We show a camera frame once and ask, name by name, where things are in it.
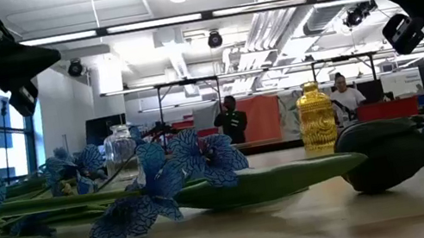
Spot clear glass vase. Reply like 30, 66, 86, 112
99, 122, 144, 185

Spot long red plastic bin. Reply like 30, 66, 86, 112
355, 95, 422, 126

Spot grey panel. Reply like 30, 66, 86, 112
190, 100, 225, 132

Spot black tulip with green leaf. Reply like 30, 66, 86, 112
165, 110, 424, 230

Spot person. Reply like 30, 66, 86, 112
324, 67, 372, 129
209, 91, 253, 148

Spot long wooden workbench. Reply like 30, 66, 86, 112
237, 110, 424, 159

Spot black light stand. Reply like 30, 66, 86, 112
0, 98, 22, 183

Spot black spotlight cluster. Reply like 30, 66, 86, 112
340, 0, 381, 30

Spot white sign board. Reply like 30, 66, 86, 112
379, 66, 424, 103

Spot black metal station frame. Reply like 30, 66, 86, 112
153, 72, 226, 125
309, 49, 378, 92

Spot black ceiling spotlight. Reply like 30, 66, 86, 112
204, 29, 226, 50
65, 56, 86, 79

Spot orange cloth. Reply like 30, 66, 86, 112
234, 91, 286, 146

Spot overhead LED light bar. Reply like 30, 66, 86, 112
17, 0, 338, 57

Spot yellow glass vase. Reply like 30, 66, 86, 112
292, 78, 341, 154

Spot patterned cloth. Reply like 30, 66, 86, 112
276, 91, 305, 143

